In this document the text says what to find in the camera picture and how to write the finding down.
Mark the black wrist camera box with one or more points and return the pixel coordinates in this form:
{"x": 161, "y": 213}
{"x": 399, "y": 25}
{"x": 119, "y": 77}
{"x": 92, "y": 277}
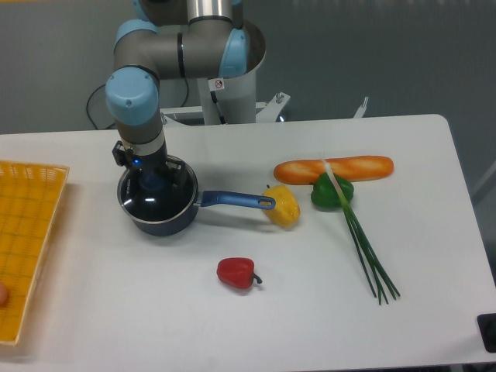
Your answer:
{"x": 123, "y": 157}

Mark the white pedestal base frame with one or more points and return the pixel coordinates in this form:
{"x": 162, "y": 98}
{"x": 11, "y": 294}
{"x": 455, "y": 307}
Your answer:
{"x": 272, "y": 111}

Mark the glass lid blue knob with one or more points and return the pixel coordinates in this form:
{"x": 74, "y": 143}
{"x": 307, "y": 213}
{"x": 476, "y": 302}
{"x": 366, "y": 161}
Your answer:
{"x": 155, "y": 201}

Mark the dark blue saucepan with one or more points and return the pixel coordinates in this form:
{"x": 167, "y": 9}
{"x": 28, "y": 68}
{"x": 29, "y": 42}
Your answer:
{"x": 204, "y": 199}

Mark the orange baguette bread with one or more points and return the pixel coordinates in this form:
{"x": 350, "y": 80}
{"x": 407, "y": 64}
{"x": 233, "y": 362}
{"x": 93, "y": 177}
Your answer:
{"x": 352, "y": 169}

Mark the yellow bell pepper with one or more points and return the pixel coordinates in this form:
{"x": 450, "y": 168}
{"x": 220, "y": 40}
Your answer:
{"x": 286, "y": 211}

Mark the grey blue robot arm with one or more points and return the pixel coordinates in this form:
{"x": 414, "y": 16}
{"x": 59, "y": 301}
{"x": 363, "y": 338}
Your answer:
{"x": 169, "y": 40}

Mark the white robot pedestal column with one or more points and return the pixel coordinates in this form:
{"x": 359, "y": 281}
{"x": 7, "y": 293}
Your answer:
{"x": 237, "y": 100}

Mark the black object table edge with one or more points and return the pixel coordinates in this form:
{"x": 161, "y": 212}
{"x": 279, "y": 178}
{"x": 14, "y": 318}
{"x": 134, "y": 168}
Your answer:
{"x": 487, "y": 327}

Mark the red bell pepper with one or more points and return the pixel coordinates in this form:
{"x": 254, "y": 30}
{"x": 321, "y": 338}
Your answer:
{"x": 237, "y": 272}

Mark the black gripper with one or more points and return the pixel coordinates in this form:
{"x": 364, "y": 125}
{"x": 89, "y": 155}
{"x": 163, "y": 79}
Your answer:
{"x": 150, "y": 166}

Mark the yellow woven basket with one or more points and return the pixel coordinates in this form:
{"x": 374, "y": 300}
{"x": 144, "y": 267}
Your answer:
{"x": 30, "y": 196}

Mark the green spring onion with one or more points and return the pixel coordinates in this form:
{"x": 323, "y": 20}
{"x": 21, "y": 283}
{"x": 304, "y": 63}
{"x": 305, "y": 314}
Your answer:
{"x": 377, "y": 277}

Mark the green bell pepper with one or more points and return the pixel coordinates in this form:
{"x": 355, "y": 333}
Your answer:
{"x": 324, "y": 194}

